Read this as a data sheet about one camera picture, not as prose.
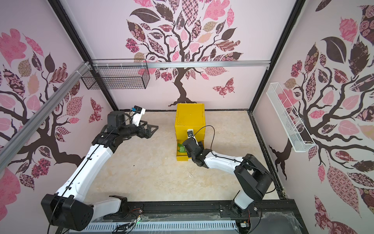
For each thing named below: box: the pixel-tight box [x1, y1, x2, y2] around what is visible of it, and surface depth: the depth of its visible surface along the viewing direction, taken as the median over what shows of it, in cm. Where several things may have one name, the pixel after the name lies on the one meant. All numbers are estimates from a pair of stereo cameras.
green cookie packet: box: [177, 142, 187, 153], surface depth 97 cm
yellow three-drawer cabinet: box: [174, 103, 206, 161], surface depth 89 cm
